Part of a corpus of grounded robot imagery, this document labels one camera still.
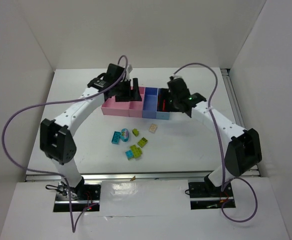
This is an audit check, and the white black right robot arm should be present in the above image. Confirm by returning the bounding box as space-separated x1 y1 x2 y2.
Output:
167 76 262 191

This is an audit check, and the teal long lego brick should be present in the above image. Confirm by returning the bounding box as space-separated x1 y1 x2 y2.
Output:
111 131 121 145

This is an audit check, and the red lego brick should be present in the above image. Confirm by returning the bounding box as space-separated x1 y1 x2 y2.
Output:
157 95 169 112

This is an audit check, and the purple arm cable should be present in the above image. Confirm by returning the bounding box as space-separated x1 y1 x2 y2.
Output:
1 55 129 233
172 62 258 223

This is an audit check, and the large pink container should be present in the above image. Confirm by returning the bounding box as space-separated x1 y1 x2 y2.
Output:
101 96 130 117

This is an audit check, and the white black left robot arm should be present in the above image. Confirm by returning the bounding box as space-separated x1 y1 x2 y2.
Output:
39 63 141 199

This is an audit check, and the small green lego brick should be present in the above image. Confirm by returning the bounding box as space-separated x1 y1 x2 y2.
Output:
132 128 139 137

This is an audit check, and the beige lego brick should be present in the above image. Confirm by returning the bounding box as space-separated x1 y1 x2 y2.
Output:
148 123 158 133

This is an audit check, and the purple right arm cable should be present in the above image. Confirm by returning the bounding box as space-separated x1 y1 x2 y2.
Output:
172 62 258 223

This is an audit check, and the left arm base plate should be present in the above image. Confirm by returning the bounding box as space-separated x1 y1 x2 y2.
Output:
45 182 101 213

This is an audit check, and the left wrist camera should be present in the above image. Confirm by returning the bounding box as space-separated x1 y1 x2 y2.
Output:
126 64 133 73

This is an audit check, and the narrow pink container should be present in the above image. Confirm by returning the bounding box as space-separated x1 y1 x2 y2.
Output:
129 86 145 118

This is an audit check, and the aluminium right rail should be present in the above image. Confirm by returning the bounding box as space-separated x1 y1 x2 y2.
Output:
221 69 262 177

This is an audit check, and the light blue container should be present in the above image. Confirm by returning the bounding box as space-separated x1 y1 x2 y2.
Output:
156 88 170 120

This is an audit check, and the green square lego brick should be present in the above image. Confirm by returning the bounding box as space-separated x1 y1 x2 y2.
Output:
137 137 148 148

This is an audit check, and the teal rounded flower lego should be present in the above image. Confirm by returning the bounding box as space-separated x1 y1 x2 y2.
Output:
120 128 129 142

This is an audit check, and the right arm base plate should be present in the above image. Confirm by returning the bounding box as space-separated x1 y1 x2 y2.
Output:
184 182 236 210

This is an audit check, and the dark blue container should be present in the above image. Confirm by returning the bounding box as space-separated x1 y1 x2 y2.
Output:
142 87 158 119

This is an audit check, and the green teal lego stack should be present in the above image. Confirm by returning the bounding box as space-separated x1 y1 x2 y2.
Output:
125 145 142 160

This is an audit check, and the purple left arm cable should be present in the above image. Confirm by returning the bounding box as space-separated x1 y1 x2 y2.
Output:
1 55 129 233

